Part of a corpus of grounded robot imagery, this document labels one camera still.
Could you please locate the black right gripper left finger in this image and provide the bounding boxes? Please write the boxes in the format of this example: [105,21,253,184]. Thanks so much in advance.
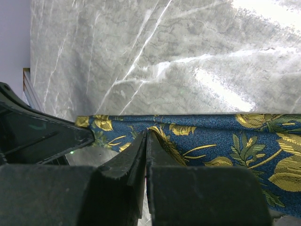
[0,131,147,226]

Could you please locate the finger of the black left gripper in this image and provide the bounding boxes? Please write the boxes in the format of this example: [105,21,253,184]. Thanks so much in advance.
[0,82,94,165]

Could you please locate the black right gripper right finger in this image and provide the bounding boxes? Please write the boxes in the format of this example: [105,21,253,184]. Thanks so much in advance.
[146,131,272,226]

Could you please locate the blue floral yellow tie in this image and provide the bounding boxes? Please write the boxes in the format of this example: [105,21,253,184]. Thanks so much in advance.
[75,113,301,217]

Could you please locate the aluminium rail frame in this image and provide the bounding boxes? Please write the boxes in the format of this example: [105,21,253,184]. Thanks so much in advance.
[23,68,44,112]

